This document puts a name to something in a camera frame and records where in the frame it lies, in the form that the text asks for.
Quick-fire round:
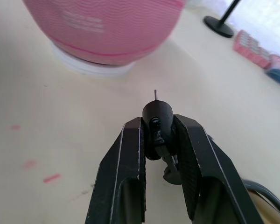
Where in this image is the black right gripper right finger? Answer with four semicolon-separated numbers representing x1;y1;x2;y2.
173;114;265;224

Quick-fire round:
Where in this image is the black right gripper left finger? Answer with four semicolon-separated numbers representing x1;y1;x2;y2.
84;117;147;224

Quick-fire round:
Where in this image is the blue box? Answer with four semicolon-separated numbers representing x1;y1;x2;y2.
265;65;280;88

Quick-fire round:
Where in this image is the pink box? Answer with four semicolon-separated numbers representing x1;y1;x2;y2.
232;29;280;70

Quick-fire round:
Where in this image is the pink basketball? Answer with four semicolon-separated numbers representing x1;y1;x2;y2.
22;0;185;66

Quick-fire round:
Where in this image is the black round-base stand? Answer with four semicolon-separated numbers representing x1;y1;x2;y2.
203;0;242;39

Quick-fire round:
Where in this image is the black cable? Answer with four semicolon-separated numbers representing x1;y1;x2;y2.
244;179;280;224

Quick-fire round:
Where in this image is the white ring ball stand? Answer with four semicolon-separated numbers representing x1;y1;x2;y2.
49;42;134;77

